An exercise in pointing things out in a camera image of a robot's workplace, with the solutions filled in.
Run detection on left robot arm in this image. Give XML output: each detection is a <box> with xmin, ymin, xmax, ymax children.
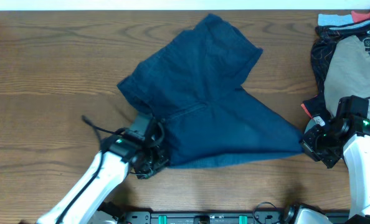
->
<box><xmin>37</xmin><ymin>135</ymin><xmax>169</xmax><ymax>223</ymax></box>

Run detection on black patterned garment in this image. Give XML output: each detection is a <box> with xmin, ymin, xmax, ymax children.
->
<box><xmin>302</xmin><ymin>19</ymin><xmax>370</xmax><ymax>126</ymax></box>

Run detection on dark blue denim shorts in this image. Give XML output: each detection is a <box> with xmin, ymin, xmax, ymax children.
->
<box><xmin>118</xmin><ymin>14</ymin><xmax>302</xmax><ymax>169</ymax></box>

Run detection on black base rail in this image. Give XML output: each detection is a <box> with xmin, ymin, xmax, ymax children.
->
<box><xmin>94</xmin><ymin>202</ymin><xmax>351</xmax><ymax>224</ymax></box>

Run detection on light blue cloth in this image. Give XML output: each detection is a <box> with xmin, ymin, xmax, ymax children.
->
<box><xmin>317</xmin><ymin>14</ymin><xmax>354</xmax><ymax>26</ymax></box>

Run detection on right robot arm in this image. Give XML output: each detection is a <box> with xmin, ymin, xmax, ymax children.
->
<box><xmin>300</xmin><ymin>115</ymin><xmax>370</xmax><ymax>222</ymax></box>

